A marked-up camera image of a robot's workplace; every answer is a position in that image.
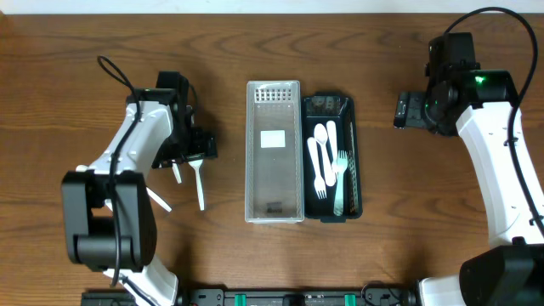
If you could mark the black plastic basket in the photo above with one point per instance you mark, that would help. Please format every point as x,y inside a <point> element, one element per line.
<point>321,108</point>

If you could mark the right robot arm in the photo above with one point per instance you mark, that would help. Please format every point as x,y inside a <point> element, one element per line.
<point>477,105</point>

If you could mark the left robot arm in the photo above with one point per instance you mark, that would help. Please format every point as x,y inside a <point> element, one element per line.
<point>109,223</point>

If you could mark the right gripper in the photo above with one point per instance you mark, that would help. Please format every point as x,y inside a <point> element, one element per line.
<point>408,110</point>

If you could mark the white label sticker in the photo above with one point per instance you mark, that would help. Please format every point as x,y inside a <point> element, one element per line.
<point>272,139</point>

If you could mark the white spoon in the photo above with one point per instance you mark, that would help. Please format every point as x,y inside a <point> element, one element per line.
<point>177,173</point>
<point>321,137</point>
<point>157,199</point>

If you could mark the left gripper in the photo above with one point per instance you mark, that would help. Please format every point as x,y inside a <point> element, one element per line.
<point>200,148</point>

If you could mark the white fork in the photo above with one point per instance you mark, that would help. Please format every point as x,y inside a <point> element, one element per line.
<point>319,182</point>
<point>332,136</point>
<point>342,164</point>

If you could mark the clear plastic basket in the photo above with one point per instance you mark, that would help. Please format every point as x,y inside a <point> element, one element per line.
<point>274,176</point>

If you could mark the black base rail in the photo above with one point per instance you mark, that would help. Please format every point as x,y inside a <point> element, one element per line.
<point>375,295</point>

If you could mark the white spoon basket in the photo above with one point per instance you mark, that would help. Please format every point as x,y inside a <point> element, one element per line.
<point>196,165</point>

